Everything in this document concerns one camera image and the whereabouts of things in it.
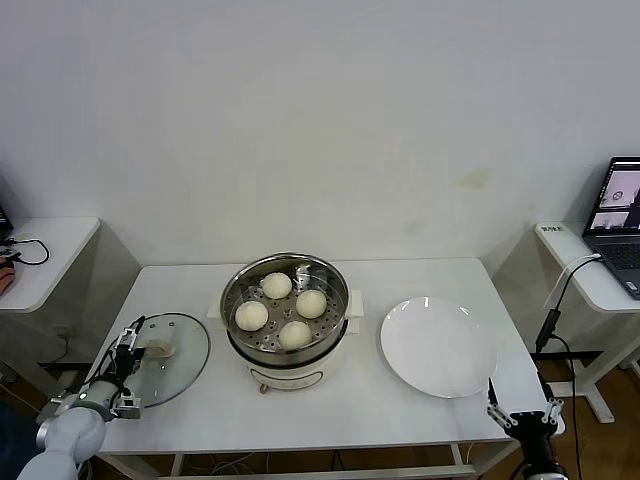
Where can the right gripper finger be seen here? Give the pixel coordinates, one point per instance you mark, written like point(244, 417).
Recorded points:
point(497, 411)
point(552, 412)

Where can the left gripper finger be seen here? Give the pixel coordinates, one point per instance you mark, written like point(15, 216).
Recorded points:
point(127, 339)
point(137, 357)

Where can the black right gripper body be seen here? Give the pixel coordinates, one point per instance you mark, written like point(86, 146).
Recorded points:
point(532, 427)

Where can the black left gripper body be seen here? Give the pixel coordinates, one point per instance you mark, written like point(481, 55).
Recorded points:
point(123, 365)

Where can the white steamed baozi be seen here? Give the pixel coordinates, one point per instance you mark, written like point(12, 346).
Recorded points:
point(252, 316)
point(295, 335)
point(277, 285)
point(311, 304)

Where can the stainless steel steamer basket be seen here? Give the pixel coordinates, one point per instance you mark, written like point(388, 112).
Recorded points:
point(330, 335)

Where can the person hand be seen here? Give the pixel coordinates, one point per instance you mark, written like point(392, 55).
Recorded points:
point(6, 276)

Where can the white round plate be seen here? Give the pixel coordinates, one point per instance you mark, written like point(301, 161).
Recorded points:
point(435, 350)

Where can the white side desk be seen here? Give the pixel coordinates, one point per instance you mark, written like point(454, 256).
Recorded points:
point(50, 260)
point(565, 250)

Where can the cream electric cooker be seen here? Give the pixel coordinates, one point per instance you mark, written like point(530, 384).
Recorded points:
point(290, 375)

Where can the grey laptop dark screen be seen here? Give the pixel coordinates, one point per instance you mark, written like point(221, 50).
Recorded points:
point(617, 250)

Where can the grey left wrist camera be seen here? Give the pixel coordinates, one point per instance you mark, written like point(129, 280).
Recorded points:
point(127, 406)

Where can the white table frame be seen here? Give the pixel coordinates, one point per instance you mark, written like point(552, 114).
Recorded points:
point(325, 470)

